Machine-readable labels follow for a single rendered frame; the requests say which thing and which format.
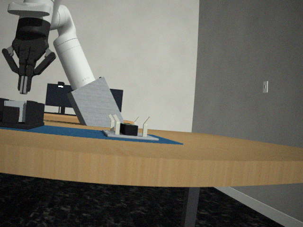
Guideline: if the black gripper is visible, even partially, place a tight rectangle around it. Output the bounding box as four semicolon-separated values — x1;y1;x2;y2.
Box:
2;17;56;95

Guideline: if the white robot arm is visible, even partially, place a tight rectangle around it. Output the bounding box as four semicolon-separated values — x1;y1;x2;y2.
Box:
7;0;95;90

